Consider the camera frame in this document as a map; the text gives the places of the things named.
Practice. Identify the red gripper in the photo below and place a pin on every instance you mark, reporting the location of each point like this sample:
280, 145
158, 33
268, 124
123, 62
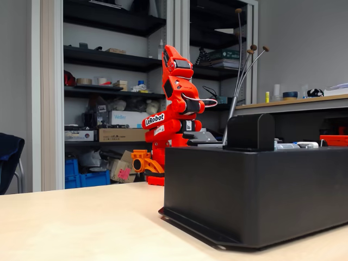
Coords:
181, 64

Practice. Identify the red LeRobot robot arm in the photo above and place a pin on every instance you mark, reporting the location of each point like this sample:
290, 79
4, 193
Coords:
163, 127

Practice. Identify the clear plastic bottle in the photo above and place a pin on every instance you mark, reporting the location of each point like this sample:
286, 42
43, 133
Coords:
160, 51

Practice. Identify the black flexible tripod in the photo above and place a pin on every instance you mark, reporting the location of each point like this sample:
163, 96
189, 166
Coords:
204, 55

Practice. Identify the white crumpled cloth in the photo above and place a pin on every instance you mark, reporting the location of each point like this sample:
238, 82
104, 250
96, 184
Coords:
139, 88

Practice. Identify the white plastic bag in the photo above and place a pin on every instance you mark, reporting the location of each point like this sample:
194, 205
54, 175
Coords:
152, 106

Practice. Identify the small flat cardboard box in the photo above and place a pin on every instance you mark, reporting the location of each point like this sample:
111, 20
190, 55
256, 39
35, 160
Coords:
115, 50

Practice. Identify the green edding box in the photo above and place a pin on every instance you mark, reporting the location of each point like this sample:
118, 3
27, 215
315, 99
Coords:
224, 54

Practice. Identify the small wooden box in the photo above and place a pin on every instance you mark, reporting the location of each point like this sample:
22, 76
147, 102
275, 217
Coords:
120, 84

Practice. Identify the stack of books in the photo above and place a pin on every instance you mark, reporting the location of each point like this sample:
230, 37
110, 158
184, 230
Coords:
225, 63

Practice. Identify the white tape roll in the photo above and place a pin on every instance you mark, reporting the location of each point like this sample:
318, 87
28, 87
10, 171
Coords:
102, 81

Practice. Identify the white Weller box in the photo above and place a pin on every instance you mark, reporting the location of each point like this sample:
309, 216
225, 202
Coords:
122, 118

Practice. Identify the metal stems with brown knobs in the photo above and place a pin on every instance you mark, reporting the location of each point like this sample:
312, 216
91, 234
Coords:
233, 108

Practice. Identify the dark grey small box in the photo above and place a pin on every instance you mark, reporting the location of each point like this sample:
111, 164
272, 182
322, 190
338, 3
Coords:
83, 45

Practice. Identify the brown tape roll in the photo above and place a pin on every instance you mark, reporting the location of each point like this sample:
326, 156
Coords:
84, 81

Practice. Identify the black bag with label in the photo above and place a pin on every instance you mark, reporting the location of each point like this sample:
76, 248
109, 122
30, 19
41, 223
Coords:
95, 108

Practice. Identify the grey metal shelf cabinet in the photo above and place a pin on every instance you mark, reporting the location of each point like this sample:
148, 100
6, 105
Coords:
49, 95
255, 24

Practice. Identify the long brown cardboard box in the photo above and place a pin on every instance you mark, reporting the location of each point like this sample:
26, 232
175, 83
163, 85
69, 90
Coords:
119, 135

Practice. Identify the grey hinged door plate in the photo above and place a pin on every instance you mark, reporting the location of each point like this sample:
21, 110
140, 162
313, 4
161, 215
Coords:
209, 146

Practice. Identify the red rounded object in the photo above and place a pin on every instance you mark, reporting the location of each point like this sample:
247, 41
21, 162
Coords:
69, 79

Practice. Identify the yellow glue stick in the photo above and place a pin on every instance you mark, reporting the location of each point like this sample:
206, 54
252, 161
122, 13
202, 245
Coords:
267, 97

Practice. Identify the orange table clamp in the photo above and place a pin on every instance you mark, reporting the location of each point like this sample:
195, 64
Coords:
148, 161

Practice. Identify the black rounded holder block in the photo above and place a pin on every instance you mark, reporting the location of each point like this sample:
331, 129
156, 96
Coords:
250, 130

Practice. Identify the white cup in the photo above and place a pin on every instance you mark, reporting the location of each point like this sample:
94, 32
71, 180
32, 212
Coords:
277, 92

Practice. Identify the white printed flat box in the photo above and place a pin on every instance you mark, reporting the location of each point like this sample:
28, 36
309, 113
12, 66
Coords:
79, 136

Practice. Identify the red clamp block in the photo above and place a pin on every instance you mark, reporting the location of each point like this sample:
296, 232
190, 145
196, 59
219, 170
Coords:
156, 180

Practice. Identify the cardboard box pink label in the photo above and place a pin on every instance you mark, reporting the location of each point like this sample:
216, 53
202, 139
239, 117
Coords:
117, 170

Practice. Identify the blue tape roll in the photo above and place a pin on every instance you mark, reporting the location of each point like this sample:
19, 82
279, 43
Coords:
290, 95

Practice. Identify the blue plastic crate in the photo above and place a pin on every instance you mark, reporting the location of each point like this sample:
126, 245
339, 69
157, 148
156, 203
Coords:
92, 179

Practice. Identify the silver metal hinge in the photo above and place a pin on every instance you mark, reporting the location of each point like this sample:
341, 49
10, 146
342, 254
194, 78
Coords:
285, 146

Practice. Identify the black white headset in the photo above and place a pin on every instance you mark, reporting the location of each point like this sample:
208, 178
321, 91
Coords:
315, 93

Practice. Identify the black task board box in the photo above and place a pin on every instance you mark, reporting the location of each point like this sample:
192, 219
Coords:
244, 190

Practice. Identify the wood top desk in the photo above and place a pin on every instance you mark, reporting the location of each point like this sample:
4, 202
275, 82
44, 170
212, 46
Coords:
331, 102

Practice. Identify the dark blue chair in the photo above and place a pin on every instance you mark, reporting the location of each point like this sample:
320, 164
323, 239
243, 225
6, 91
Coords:
9, 155

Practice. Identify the black screwed bracket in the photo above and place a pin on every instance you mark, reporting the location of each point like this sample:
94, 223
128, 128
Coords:
201, 136

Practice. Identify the metal chair frame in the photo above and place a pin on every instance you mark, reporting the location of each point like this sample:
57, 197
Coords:
21, 174

